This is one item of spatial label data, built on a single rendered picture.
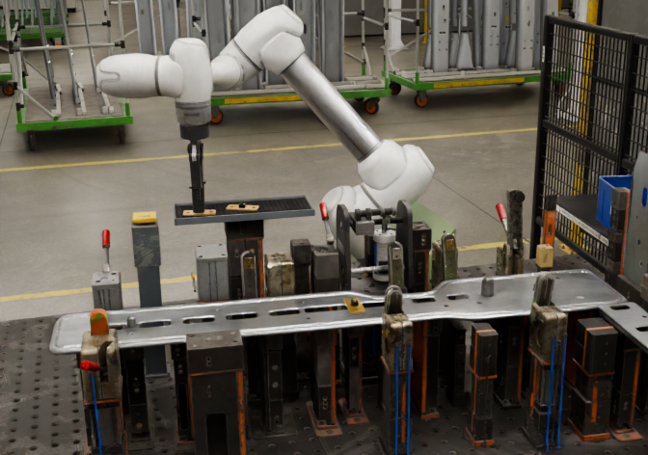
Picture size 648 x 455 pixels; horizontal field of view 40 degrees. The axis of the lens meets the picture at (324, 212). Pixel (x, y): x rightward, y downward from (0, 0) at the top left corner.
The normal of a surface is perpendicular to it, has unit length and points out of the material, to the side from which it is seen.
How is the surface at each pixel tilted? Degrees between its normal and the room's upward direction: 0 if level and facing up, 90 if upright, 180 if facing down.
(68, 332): 0
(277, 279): 90
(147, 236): 90
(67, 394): 0
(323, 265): 90
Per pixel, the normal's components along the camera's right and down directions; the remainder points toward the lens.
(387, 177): -0.08, 0.19
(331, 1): 0.16, 0.24
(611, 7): -0.97, 0.09
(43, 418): -0.01, -0.95
